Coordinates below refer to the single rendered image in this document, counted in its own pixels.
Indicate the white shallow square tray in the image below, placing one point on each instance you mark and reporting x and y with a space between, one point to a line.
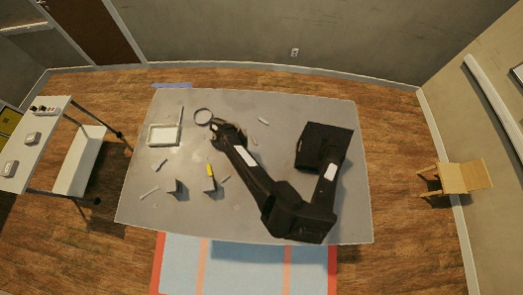
163 133

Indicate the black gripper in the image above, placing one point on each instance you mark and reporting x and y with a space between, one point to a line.
244 139

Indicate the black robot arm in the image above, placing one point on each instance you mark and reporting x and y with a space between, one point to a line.
289 216

